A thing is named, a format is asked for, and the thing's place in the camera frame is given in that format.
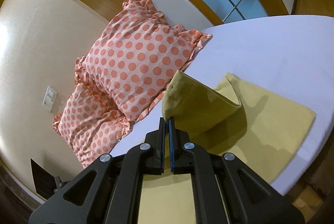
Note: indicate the lower pink polka-dot pillow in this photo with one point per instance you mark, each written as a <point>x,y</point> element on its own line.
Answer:
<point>91,123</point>

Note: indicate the white wall switch plate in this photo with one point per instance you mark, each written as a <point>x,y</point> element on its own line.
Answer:
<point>49,99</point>

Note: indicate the pink polka-dot pillow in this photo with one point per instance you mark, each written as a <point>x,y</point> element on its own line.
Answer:
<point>91,123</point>
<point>137,55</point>

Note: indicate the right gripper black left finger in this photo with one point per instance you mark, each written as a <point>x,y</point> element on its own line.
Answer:
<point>109,190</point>

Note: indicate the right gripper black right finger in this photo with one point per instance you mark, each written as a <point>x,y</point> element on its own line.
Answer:
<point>225,189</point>

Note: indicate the white bed sheet mattress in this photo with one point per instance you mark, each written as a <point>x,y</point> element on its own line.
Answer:
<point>291,56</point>

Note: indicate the dark bedside lamp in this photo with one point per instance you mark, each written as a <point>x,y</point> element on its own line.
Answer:
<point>46,185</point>

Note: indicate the upper pink polka-dot pillow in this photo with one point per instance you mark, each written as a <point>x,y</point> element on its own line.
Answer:
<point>137,55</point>

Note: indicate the khaki yellow pants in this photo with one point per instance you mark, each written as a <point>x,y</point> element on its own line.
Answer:
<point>265,133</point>

